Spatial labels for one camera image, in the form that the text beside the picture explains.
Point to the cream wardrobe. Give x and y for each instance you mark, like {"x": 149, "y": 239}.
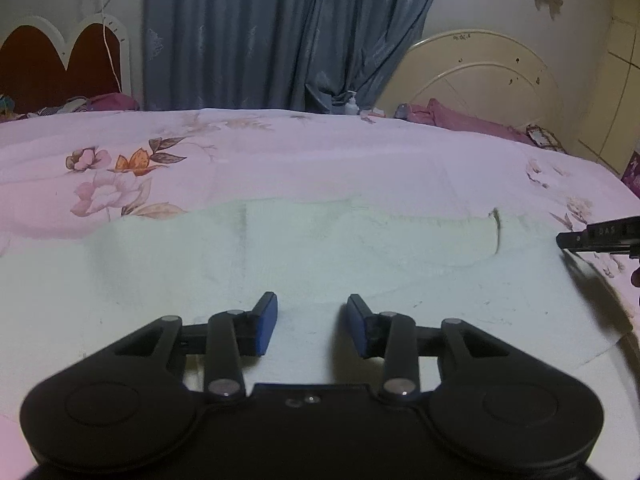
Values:
{"x": 617, "y": 100}

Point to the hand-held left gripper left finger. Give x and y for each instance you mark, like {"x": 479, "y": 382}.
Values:
{"x": 266, "y": 325}

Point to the blue-grey curtain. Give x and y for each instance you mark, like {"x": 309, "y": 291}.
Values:
{"x": 240, "y": 35}

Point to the pink floral bed sheet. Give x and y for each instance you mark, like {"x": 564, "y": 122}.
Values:
{"x": 300, "y": 160}

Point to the colourful printed cloth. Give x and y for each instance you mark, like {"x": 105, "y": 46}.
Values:
{"x": 50, "y": 109}

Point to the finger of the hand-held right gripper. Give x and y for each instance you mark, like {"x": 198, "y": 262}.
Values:
{"x": 600, "y": 235}

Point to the light green towel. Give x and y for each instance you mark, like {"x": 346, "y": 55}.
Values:
{"x": 300, "y": 260}

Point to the cream round headboard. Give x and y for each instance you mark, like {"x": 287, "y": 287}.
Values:
{"x": 480, "y": 80}

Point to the white lotion bottle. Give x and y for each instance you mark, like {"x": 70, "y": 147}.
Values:
{"x": 352, "y": 106}

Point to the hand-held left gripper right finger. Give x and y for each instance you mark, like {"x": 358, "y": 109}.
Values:
{"x": 356, "y": 325}

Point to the pink pillow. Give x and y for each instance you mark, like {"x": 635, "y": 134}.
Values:
{"x": 465, "y": 120}

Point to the red heart-shaped headboard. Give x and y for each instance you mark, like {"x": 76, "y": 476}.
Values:
{"x": 35, "y": 75}

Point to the dark patterned pillow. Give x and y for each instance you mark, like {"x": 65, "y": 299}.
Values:
{"x": 546, "y": 139}

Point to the magenta pillow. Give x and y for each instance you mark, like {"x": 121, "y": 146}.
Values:
{"x": 115, "y": 101}

